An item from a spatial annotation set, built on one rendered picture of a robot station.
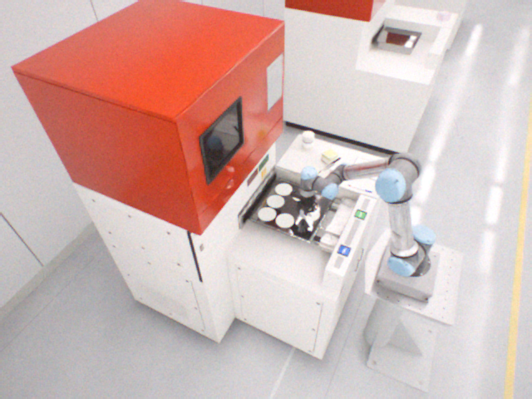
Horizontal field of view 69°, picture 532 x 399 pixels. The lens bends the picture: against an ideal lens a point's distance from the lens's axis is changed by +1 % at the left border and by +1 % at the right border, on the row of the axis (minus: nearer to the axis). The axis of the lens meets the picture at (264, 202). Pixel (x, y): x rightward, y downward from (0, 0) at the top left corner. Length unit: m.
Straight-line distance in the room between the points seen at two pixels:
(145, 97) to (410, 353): 2.22
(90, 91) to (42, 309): 2.09
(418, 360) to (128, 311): 1.98
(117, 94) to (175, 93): 0.19
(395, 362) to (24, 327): 2.49
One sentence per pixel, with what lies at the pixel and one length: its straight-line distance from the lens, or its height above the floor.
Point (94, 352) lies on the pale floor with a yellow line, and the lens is 2.93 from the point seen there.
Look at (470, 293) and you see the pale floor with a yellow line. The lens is 3.20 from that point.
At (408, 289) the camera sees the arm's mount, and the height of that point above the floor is 0.87.
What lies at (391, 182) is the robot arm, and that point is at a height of 1.49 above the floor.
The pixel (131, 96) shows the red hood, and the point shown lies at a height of 1.82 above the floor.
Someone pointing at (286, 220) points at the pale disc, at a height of 0.90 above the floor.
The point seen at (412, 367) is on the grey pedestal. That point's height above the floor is 0.01.
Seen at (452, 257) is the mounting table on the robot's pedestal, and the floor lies 0.82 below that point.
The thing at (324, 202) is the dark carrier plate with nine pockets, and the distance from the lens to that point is 2.20.
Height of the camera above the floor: 2.50
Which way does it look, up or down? 47 degrees down
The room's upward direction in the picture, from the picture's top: 2 degrees counter-clockwise
